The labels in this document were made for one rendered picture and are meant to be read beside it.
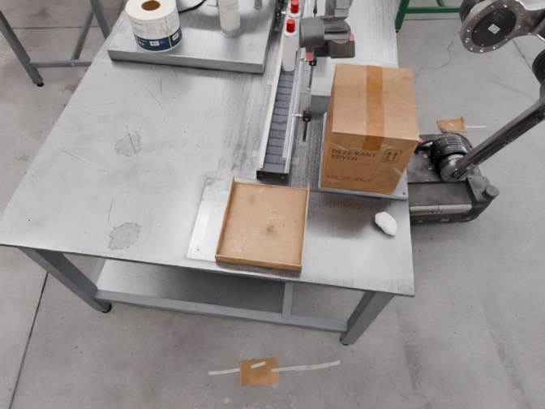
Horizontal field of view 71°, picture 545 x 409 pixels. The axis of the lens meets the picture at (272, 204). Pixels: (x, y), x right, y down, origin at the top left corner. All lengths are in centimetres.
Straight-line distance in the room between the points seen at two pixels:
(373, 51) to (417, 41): 170
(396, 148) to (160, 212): 76
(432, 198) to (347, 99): 111
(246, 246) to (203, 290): 66
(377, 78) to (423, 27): 250
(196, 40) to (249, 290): 113
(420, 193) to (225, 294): 113
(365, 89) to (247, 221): 54
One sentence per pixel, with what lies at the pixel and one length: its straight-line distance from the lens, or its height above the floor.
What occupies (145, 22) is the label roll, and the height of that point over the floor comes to 101.
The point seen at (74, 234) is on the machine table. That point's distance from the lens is 135.
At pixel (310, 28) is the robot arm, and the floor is 133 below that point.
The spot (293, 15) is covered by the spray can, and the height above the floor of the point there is 105.
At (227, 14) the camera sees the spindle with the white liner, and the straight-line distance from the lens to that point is 178.
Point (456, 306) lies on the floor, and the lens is 221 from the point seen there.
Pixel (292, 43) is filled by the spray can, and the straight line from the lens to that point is 157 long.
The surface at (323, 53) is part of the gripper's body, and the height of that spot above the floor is 123.
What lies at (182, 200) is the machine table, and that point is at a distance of 131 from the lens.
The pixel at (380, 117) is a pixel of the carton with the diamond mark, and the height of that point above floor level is 112.
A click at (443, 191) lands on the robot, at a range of 222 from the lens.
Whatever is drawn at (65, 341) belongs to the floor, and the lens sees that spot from 218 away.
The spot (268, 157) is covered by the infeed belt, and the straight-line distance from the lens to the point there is 132.
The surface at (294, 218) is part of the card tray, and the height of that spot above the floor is 83.
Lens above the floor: 190
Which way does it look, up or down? 58 degrees down
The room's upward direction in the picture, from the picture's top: 1 degrees clockwise
